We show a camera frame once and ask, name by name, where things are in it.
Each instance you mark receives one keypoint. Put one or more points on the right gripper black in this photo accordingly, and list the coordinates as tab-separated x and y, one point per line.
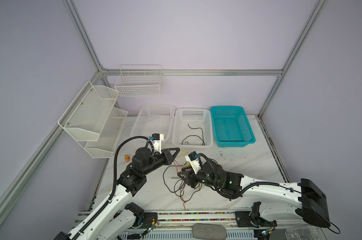
189	177

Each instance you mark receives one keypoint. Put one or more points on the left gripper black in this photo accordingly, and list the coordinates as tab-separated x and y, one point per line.
168	158

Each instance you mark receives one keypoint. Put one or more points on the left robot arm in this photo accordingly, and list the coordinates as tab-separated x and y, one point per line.
117	213

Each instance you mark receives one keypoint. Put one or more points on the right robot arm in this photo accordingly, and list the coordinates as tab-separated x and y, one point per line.
275	201

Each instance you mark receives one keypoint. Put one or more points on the middle white plastic basket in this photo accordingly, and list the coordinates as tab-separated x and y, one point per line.
192	128

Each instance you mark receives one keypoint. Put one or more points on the white plastic basket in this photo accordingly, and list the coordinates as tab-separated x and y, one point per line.
192	128
154	119

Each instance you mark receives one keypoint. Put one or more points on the left white plastic basket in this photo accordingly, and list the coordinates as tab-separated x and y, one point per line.
154	119

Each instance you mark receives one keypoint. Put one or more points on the grey fabric pad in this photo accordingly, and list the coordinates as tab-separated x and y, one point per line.
209	232

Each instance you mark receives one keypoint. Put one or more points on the teal plastic basket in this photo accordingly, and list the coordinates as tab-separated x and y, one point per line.
231	126

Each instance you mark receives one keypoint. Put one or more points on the white two-tier mesh shelf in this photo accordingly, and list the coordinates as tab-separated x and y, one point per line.
94	121

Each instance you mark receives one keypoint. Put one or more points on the clear plastic container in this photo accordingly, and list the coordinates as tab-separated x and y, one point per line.
299	232

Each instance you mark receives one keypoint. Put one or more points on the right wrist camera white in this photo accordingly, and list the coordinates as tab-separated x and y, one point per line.
194	161

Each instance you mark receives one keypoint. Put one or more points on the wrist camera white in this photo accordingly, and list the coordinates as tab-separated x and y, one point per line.
194	161
156	140

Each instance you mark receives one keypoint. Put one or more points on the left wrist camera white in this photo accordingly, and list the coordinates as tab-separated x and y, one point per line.
156	140

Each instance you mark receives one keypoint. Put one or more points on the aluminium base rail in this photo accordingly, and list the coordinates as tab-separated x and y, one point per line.
178	225

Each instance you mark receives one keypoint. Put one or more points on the white wire wall basket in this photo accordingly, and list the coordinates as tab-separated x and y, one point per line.
139	81

